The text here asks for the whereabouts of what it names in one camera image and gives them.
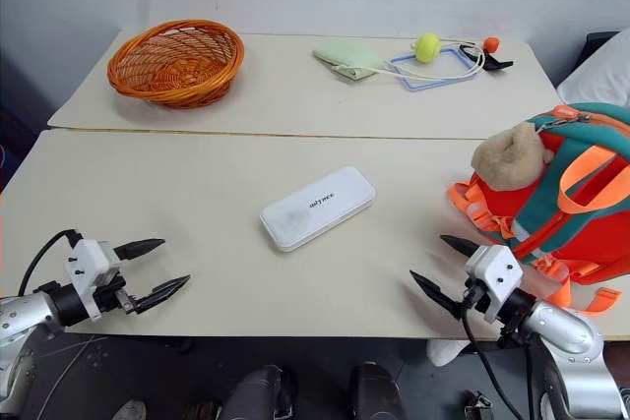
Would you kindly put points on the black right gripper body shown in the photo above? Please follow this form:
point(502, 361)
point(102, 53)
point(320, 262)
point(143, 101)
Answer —
point(476, 296)

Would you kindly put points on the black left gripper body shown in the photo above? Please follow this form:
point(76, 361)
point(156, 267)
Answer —
point(112, 294)

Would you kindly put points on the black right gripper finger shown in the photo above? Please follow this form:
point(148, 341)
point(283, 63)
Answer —
point(462, 246)
point(440, 297)

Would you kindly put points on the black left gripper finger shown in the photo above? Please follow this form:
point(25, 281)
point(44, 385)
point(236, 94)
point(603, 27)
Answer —
point(140, 247)
point(160, 292)

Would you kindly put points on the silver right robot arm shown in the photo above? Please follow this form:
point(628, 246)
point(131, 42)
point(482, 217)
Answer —
point(573, 336)

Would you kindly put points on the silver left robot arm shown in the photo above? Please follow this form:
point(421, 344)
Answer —
point(19, 314)

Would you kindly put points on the orange and teal backpack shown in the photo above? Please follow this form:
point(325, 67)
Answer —
point(590, 243)

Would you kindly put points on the white rectangular case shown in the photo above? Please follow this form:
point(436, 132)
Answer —
point(315, 209)

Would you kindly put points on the white shoe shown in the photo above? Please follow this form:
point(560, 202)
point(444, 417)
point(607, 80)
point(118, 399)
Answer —
point(443, 352)

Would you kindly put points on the beige plush toy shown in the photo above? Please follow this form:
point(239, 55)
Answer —
point(509, 159)

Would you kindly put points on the dark rounded shape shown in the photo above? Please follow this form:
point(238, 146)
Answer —
point(258, 393)
point(376, 393)

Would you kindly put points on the orange wicker basket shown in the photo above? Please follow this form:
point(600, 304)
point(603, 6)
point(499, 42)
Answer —
point(172, 71)

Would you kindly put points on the yellow tennis ball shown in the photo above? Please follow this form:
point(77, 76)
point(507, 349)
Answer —
point(427, 47)

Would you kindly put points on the small orange ball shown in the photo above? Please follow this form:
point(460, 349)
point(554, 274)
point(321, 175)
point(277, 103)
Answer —
point(491, 43)

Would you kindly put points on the light green folded cloth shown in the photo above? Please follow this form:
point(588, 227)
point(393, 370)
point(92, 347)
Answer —
point(347, 56)

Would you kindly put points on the black chair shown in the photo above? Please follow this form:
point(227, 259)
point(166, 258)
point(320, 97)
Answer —
point(598, 43)

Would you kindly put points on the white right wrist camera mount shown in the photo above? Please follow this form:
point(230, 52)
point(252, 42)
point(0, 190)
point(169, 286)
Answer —
point(497, 267)

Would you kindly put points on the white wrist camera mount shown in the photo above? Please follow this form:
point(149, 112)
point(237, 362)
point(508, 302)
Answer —
point(497, 267)
point(88, 258)

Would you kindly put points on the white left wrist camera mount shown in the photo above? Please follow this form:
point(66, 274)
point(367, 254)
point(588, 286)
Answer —
point(88, 258)

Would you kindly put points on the blue and white square frame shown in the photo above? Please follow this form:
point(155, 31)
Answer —
point(408, 83)

